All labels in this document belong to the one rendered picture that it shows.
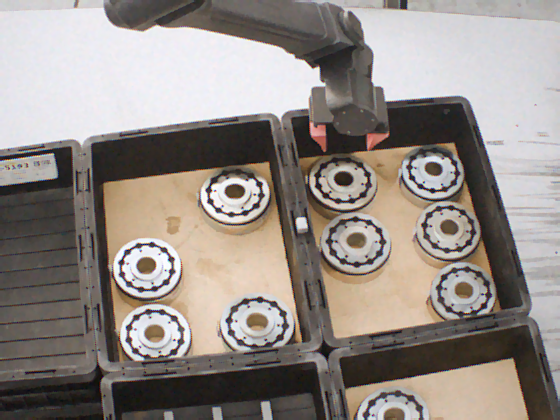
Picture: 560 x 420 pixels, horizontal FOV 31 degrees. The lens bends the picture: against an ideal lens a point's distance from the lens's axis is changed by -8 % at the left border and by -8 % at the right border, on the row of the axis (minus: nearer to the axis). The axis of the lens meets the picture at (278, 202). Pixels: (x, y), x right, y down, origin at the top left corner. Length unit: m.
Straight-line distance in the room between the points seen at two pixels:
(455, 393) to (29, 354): 0.62
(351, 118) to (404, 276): 0.31
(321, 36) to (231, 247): 0.42
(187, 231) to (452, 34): 0.74
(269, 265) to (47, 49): 0.73
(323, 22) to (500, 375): 0.57
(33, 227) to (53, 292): 0.13
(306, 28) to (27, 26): 0.96
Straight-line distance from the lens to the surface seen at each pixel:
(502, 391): 1.52
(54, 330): 1.57
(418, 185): 1.65
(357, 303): 1.56
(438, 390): 1.51
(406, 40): 2.07
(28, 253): 1.64
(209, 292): 1.57
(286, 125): 1.61
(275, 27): 1.22
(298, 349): 1.41
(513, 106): 2.00
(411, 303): 1.57
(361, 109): 1.36
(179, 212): 1.65
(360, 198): 1.63
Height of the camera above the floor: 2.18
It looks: 55 degrees down
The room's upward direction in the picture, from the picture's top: 1 degrees clockwise
